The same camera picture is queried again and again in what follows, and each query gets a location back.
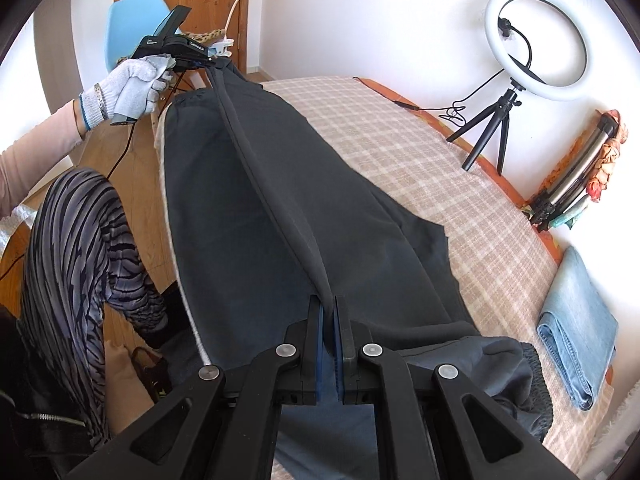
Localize blue plastic chair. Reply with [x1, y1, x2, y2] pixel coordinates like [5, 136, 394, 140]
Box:
[104, 0, 169, 72]

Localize dark grey pants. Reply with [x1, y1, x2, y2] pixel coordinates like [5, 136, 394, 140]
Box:
[162, 60, 564, 479]

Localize orange floral scarf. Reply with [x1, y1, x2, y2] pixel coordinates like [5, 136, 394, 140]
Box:
[521, 110, 628, 229]

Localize black ring light cable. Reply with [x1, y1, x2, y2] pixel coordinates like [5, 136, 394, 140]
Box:
[391, 66, 508, 129]

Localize folded silver tripod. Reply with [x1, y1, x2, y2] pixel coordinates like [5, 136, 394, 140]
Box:
[524, 110, 620, 232]

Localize white gloved left hand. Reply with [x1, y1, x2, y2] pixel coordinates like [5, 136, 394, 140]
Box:
[78, 54, 176, 130]

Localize pink checked bed blanket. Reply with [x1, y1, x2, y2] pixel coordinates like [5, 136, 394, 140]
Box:
[155, 75, 558, 394]

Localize black mini tripod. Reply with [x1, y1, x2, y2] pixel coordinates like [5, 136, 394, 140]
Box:
[447, 78, 525, 176]

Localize striped grey trouser leg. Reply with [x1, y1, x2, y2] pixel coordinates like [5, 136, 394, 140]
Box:
[18, 168, 168, 448]

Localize white clip desk lamp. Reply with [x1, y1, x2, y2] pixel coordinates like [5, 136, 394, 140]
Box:
[207, 0, 245, 58]

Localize white ring light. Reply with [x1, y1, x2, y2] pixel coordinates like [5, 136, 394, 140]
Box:
[484, 0, 593, 101]

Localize pink sleeved left forearm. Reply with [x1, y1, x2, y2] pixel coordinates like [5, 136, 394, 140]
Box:
[1, 101, 82, 218]

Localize folded blue jeans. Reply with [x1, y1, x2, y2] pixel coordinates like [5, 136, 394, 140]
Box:
[536, 246, 618, 411]

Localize orange bed sheet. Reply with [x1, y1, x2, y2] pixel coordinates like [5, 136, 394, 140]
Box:
[354, 76, 566, 267]

